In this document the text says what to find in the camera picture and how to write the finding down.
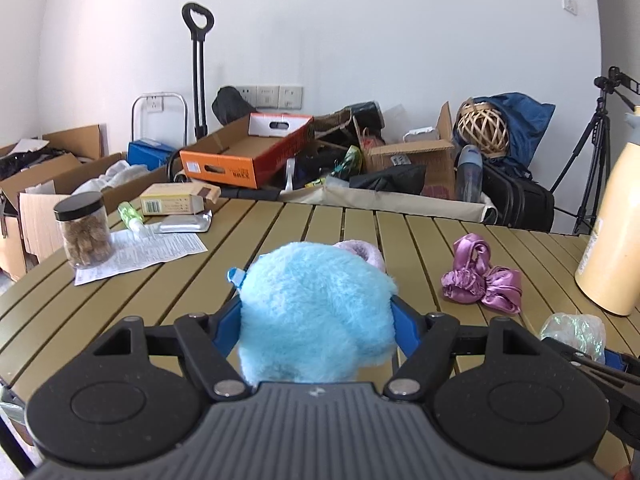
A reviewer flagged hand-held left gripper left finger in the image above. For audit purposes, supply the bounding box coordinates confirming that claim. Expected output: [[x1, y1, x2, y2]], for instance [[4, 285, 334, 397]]
[[92, 296, 252, 403]]

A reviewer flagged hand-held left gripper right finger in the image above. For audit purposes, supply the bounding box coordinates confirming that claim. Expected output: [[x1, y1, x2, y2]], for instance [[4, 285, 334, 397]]
[[381, 294, 544, 403]]

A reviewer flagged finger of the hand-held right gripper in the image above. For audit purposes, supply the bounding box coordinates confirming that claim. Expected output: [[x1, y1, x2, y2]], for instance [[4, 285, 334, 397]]
[[540, 337, 640, 399]]

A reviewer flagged clear plastic wrap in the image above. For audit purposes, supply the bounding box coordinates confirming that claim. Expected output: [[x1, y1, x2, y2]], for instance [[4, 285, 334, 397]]
[[539, 312, 607, 363]]

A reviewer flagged purple satin scrunchie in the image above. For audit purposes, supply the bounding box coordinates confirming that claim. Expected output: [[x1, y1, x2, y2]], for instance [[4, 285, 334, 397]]
[[441, 233, 523, 316]]

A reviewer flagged blue plush toy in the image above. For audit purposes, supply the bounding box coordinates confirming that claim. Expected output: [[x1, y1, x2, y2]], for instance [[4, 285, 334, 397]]
[[227, 239, 399, 386]]

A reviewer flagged printed paper sheet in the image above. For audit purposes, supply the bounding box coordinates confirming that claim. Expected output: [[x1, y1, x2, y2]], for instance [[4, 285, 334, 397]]
[[74, 230, 208, 286]]

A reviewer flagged silver foil packet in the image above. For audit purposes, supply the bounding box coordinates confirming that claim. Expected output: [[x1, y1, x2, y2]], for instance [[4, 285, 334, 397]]
[[152, 210, 215, 234]]

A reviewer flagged cream thermos jug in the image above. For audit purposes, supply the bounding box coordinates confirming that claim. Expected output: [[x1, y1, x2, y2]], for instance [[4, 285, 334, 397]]
[[574, 105, 640, 317]]

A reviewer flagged yellow cardboard box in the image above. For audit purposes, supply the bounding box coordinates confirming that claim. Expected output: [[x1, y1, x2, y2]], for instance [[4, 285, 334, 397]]
[[140, 182, 222, 217]]

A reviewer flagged small green bottle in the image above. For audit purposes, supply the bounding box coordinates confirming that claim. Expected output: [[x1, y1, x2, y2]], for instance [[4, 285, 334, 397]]
[[117, 201, 148, 233]]

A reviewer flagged dark cloth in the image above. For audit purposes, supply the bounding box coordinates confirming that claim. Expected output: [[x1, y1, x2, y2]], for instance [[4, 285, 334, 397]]
[[349, 165, 428, 195], [0, 140, 61, 181]]

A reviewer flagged orange cardboard box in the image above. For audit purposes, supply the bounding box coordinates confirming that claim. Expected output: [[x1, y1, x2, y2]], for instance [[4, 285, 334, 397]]
[[179, 112, 315, 190]]

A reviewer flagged blue water bottle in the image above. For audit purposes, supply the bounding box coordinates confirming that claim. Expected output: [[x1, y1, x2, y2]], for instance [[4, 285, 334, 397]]
[[456, 145, 485, 203]]

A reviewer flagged clear jar black lid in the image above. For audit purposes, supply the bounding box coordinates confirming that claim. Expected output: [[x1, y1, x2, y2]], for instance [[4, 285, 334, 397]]
[[53, 191, 113, 271]]

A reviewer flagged black suitcase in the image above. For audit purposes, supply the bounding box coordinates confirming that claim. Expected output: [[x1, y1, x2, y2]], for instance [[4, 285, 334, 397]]
[[480, 162, 556, 233]]

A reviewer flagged green snack bag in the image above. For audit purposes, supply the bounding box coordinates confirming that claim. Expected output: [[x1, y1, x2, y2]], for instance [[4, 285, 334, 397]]
[[330, 145, 363, 181]]

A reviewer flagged white plastic bag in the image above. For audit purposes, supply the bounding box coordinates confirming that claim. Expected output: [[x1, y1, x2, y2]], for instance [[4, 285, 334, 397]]
[[72, 160, 151, 196]]

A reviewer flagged blue box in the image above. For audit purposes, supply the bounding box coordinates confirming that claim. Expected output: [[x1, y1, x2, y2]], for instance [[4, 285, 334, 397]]
[[127, 140, 176, 171]]

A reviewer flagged black tripod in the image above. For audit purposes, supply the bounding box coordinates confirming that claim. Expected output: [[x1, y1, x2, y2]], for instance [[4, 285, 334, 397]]
[[550, 87, 615, 236]]

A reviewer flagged rattan ball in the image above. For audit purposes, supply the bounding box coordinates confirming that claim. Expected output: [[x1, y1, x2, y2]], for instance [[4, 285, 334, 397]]
[[457, 100, 511, 158]]

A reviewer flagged open brown cardboard box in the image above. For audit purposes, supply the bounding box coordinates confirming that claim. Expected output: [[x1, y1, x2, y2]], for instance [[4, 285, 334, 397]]
[[0, 150, 166, 281]]

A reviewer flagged black pouch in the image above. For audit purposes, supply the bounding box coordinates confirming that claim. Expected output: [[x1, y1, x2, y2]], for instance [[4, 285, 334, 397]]
[[345, 101, 386, 131]]

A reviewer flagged black bag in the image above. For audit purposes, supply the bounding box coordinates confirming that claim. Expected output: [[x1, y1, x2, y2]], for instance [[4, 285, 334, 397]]
[[211, 86, 258, 126]]

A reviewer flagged navy blue bag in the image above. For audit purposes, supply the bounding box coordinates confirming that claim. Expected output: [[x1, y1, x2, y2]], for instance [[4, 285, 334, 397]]
[[452, 92, 556, 181]]

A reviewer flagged black stand leg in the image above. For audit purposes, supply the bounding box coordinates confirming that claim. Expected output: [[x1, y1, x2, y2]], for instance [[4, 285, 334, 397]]
[[0, 412, 27, 477]]

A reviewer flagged black pull handle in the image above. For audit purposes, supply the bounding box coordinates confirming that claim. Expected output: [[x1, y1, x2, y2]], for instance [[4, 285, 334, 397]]
[[181, 2, 216, 138]]

